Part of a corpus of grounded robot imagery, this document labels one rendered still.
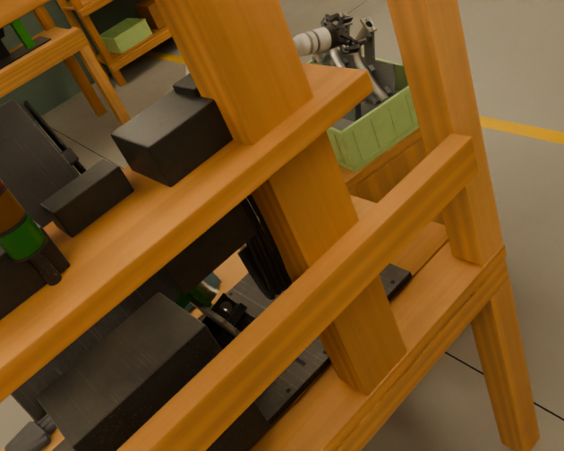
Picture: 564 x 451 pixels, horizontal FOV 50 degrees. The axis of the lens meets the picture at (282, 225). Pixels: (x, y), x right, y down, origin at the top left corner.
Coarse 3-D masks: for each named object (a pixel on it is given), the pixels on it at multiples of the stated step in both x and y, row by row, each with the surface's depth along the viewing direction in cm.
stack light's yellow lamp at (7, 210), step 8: (8, 192) 75; (0, 200) 73; (8, 200) 74; (16, 200) 76; (0, 208) 74; (8, 208) 74; (16, 208) 75; (0, 216) 74; (8, 216) 74; (16, 216) 75; (24, 216) 77; (0, 224) 74; (8, 224) 75; (16, 224) 76; (0, 232) 75; (8, 232) 75
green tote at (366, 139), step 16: (320, 64) 261; (400, 64) 226; (400, 80) 231; (400, 96) 210; (384, 112) 210; (400, 112) 214; (352, 128) 205; (368, 128) 209; (384, 128) 212; (400, 128) 216; (416, 128) 220; (336, 144) 212; (352, 144) 208; (368, 144) 212; (384, 144) 215; (352, 160) 210; (368, 160) 214
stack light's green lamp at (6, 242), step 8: (24, 224) 76; (32, 224) 78; (16, 232) 76; (24, 232) 76; (32, 232) 77; (40, 232) 79; (0, 240) 76; (8, 240) 76; (16, 240) 76; (24, 240) 77; (32, 240) 77; (40, 240) 78; (8, 248) 77; (16, 248) 77; (24, 248) 77; (32, 248) 77; (40, 248) 78; (16, 256) 77; (24, 256) 77; (32, 256) 78
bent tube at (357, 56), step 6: (366, 18) 207; (366, 24) 208; (372, 24) 207; (360, 30) 209; (366, 30) 206; (372, 30) 206; (360, 36) 210; (360, 48) 215; (354, 54) 216; (360, 54) 216; (354, 60) 217; (360, 60) 216; (360, 66) 216; (372, 78) 214; (372, 84) 214; (378, 84) 214; (378, 90) 213; (378, 96) 213; (384, 96) 212
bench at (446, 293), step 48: (432, 240) 160; (432, 288) 148; (480, 288) 149; (432, 336) 140; (480, 336) 169; (336, 384) 136; (384, 384) 133; (528, 384) 183; (288, 432) 131; (336, 432) 127; (528, 432) 193
